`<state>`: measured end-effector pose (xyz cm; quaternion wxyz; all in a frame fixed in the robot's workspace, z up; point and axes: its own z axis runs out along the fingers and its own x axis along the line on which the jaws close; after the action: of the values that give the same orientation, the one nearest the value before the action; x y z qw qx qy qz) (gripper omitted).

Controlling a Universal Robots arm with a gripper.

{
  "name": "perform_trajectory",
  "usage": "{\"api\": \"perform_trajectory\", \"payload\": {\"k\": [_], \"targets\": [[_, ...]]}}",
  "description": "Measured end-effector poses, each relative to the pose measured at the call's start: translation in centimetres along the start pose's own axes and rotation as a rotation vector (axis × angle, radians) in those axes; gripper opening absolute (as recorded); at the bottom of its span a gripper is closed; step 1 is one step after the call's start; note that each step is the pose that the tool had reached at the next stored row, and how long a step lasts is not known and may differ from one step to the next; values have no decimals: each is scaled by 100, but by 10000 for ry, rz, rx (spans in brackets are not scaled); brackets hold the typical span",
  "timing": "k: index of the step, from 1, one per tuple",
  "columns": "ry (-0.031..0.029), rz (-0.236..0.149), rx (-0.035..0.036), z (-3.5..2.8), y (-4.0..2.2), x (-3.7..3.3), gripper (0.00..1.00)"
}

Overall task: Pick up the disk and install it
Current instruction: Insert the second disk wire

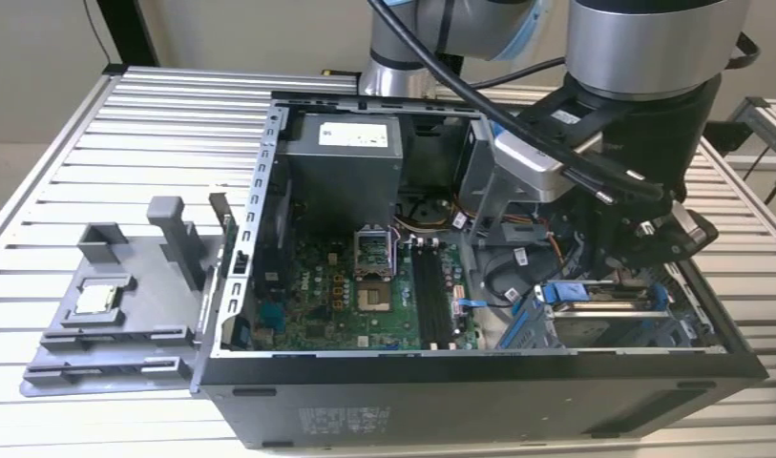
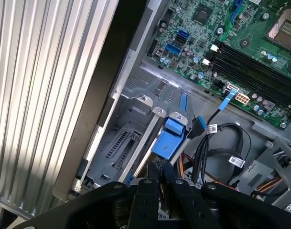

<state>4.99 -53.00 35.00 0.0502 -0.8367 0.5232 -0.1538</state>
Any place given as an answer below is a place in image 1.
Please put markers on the silver CPU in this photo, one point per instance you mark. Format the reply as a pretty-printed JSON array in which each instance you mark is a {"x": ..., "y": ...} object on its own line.
[{"x": 95, "y": 298}]

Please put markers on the black RAM slot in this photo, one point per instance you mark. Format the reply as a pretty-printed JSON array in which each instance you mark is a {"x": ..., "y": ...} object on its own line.
[
  {"x": 422, "y": 291},
  {"x": 429, "y": 291},
  {"x": 437, "y": 291}
]

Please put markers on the green motherboard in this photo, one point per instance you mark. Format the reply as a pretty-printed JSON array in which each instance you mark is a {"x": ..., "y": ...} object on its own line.
[{"x": 323, "y": 329}]

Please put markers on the locking lever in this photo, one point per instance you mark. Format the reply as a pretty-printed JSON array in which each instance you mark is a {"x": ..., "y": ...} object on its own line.
[{"x": 397, "y": 253}]

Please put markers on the grey power supply unit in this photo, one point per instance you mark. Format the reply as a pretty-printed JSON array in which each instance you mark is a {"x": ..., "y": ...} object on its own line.
[{"x": 342, "y": 181}]

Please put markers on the black graphics card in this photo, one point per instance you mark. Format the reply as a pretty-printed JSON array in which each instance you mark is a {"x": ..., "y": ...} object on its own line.
[{"x": 220, "y": 210}]

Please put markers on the metal disk bay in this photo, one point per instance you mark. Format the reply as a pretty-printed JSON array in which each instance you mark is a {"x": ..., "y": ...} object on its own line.
[{"x": 527, "y": 329}]

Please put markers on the metal drive cage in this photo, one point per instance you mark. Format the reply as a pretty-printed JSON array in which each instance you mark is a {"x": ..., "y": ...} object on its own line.
[{"x": 479, "y": 181}]

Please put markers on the black post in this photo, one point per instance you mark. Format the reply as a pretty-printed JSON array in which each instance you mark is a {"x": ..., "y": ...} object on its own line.
[{"x": 130, "y": 33}]

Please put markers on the aluminium frame table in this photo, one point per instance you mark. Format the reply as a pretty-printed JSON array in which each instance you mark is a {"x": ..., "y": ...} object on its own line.
[{"x": 760, "y": 112}]

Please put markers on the CPU socket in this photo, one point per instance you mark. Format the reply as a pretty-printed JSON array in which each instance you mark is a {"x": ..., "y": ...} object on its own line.
[{"x": 374, "y": 298}]

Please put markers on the hard disk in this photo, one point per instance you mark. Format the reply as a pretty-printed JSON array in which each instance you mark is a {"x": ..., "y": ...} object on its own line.
[{"x": 562, "y": 292}]

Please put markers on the black plug yellow tip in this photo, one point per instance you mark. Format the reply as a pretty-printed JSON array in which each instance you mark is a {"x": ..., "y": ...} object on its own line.
[{"x": 339, "y": 73}]

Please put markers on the black PC case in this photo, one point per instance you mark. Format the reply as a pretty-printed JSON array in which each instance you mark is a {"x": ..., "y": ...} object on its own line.
[{"x": 425, "y": 405}]

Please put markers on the grey parts rack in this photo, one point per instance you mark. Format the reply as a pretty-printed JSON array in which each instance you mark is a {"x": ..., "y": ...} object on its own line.
[{"x": 146, "y": 296}]

